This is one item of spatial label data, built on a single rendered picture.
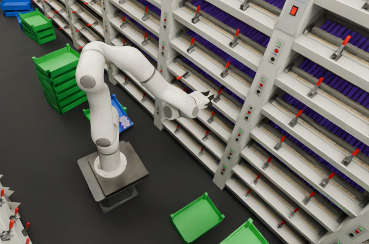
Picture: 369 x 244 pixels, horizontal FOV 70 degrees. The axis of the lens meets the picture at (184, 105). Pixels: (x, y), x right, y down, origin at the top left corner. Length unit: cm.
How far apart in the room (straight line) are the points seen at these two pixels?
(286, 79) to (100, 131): 88
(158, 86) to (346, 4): 74
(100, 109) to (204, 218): 108
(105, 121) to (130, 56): 37
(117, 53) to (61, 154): 130
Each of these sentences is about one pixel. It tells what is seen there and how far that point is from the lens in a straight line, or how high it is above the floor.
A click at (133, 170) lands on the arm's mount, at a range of 167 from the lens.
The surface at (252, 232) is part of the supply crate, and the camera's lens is 155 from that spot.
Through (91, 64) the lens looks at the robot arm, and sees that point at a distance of 107.
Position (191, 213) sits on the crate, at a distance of 193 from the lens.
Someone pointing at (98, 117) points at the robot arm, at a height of 82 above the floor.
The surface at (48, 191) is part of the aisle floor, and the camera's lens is 208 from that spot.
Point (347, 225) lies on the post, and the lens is 156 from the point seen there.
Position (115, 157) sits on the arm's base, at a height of 47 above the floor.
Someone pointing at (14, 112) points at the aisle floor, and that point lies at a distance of 260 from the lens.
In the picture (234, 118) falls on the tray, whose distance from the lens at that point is 153.
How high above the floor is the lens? 177
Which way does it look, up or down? 45 degrees down
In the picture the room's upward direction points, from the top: 10 degrees clockwise
